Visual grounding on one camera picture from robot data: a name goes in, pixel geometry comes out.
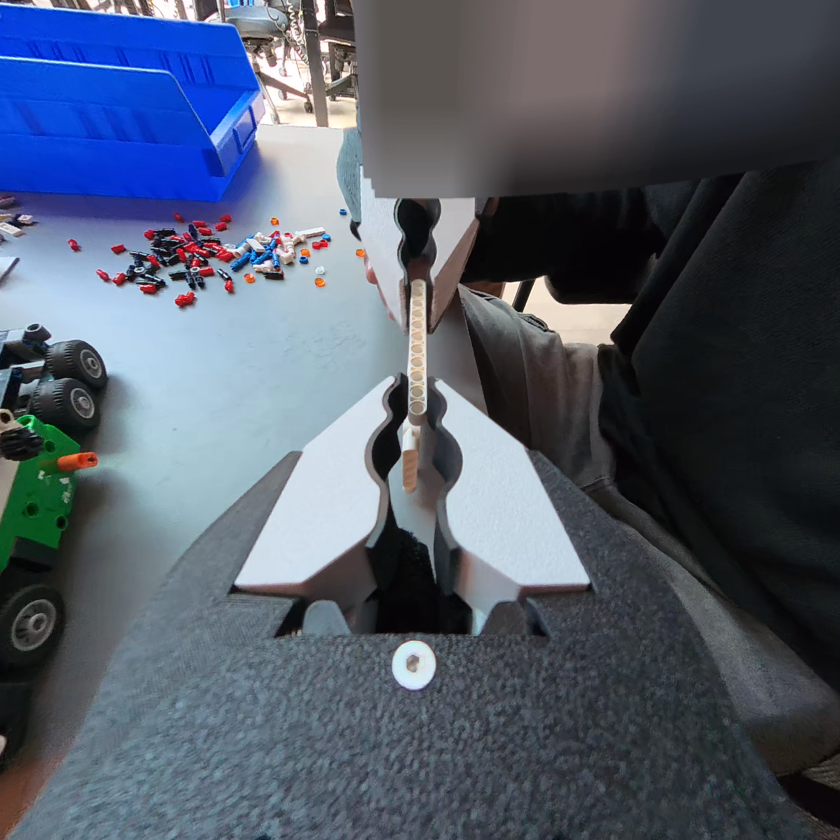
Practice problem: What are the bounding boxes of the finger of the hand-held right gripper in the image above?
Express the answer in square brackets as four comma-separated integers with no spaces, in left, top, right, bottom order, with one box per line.
[418,196,485,332]
[358,196,421,332]

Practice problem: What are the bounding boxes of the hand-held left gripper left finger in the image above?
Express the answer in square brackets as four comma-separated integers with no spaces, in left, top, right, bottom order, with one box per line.
[234,374,406,636]

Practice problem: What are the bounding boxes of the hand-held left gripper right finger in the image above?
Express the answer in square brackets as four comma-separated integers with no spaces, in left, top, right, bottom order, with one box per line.
[430,378,593,637]

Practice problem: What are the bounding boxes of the white lego beam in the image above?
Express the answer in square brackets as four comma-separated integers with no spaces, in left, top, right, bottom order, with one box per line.
[406,278,438,429]

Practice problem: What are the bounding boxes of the pile of small lego pieces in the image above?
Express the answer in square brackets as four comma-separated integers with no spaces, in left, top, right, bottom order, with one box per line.
[67,209,368,308]

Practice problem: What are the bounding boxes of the white green lego truck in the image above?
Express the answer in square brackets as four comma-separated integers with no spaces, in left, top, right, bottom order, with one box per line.
[0,323,109,677]

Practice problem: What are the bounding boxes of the black desk leg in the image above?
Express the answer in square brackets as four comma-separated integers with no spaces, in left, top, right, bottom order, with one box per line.
[301,0,330,127]

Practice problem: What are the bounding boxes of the dark office chair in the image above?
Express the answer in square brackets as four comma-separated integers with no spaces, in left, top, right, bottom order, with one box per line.
[322,0,358,101]

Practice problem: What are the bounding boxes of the person's grey pants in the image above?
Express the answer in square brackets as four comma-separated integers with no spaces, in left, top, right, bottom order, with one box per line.
[458,287,840,778]

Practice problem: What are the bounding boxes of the grey office stool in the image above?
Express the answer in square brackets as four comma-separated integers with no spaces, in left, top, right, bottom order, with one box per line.
[220,0,316,126]

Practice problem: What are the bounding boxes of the blue plastic bin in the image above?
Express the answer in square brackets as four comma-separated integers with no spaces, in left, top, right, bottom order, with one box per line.
[0,3,266,203]

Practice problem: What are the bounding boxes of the person in dark clothes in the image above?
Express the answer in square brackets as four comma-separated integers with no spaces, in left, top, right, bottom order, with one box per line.
[459,154,840,677]

